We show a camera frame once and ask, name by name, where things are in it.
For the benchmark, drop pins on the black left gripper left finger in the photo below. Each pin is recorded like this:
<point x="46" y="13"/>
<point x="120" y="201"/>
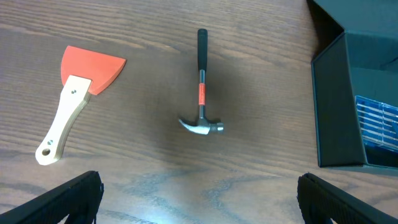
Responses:
<point x="75" y="201"/>

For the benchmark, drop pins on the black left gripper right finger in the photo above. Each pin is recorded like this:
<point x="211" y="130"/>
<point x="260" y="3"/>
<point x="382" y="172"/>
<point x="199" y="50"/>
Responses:
<point x="322" y="202"/>

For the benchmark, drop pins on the blue precision screwdriver set case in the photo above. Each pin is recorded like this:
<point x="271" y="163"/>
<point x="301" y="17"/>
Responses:
<point x="378" y="123"/>

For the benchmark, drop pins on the black open gift box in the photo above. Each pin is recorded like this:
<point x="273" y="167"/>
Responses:
<point x="357" y="55"/>

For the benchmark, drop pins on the small claw hammer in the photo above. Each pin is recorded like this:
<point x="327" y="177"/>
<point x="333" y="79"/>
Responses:
<point x="202" y="126"/>

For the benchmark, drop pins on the orange scraper wooden handle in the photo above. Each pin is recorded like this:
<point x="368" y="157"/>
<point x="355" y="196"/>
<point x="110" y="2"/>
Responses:
<point x="84" y="73"/>

